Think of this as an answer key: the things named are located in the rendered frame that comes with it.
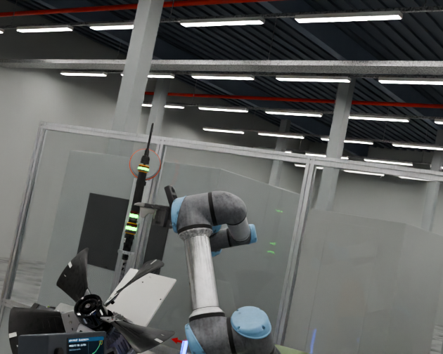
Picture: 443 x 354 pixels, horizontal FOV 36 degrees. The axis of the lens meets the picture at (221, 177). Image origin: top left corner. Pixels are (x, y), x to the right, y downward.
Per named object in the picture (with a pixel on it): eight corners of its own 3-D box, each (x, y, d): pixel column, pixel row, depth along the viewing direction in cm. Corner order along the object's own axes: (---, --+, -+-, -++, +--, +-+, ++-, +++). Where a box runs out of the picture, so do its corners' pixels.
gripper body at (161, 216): (150, 223, 269) (176, 229, 263) (155, 202, 269) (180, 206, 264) (160, 225, 275) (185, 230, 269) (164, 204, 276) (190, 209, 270)
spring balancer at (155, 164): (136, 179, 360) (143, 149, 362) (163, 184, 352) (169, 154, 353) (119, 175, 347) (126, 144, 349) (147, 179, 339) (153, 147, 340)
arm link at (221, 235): (231, 255, 267) (226, 233, 261) (203, 260, 268) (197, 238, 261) (230, 241, 273) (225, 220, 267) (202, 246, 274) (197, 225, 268)
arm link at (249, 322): (276, 357, 213) (270, 327, 206) (234, 364, 214) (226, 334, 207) (272, 329, 223) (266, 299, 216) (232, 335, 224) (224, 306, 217)
